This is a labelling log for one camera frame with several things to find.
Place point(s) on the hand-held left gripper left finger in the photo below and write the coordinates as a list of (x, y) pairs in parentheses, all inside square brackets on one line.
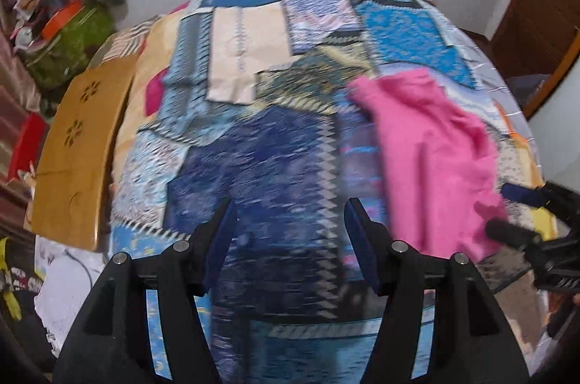
[(220, 239)]

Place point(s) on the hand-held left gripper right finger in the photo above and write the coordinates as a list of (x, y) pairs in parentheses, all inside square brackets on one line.
[(362, 243)]

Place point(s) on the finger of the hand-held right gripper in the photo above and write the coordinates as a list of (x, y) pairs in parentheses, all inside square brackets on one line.
[(510, 230), (521, 194)]

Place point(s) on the pink small garment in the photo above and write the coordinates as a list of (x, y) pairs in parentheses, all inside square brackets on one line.
[(430, 148)]

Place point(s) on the dark cloth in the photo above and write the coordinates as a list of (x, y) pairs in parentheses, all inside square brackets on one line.
[(525, 88)]

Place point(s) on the blue patchwork blanket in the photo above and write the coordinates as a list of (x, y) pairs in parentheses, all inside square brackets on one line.
[(281, 148)]

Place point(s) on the wooden board with flower cutouts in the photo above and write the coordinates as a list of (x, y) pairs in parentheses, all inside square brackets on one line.
[(77, 166)]

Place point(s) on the white printed sheet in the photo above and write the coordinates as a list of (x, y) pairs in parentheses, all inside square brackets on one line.
[(63, 298)]

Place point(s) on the brown wooden door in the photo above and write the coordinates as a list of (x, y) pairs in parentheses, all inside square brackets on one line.
[(539, 17)]

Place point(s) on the black patterned cloth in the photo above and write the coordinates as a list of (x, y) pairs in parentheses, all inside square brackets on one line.
[(27, 275)]

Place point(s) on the red flat item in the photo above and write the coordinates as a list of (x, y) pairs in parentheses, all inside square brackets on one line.
[(27, 144)]

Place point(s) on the yellow ribbon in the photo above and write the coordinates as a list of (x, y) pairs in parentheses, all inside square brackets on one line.
[(11, 298)]

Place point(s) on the striped pillow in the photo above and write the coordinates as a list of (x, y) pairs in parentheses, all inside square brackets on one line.
[(127, 40)]

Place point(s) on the green patterned bag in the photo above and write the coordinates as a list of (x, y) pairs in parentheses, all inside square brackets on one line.
[(72, 49)]

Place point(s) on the brown striped cloth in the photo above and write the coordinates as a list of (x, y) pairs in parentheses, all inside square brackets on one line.
[(13, 94)]

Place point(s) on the orange box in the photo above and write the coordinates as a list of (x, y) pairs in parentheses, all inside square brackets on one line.
[(61, 19)]

